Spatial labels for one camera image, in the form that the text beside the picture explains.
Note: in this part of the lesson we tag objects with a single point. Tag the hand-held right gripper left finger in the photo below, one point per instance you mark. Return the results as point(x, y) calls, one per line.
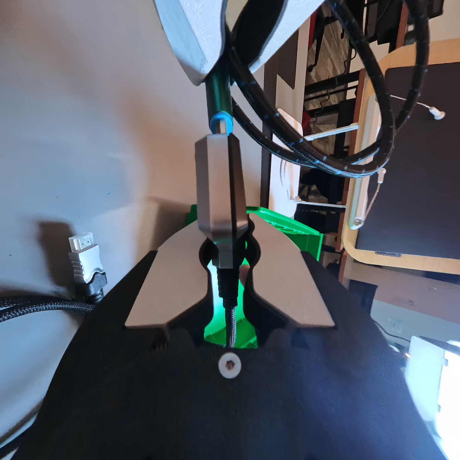
point(169, 284)

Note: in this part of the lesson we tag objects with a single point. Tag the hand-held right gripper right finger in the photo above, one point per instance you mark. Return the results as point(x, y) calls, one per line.
point(287, 284)

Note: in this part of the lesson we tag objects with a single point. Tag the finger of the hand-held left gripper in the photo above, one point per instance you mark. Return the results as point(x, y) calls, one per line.
point(287, 25)
point(194, 28)

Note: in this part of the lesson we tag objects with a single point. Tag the green storage bin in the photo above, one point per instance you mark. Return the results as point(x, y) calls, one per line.
point(287, 230)

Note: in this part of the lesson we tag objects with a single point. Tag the grey HDMI adapter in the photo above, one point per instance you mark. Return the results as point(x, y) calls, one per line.
point(215, 179)

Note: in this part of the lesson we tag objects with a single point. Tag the white board stand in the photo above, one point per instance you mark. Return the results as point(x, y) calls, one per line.
point(284, 172)

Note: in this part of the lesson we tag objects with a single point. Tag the wooden workbench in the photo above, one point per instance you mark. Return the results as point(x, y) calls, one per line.
point(402, 287)

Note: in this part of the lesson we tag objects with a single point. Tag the black board with pale rim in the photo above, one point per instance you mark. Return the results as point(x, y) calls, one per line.
point(424, 179)

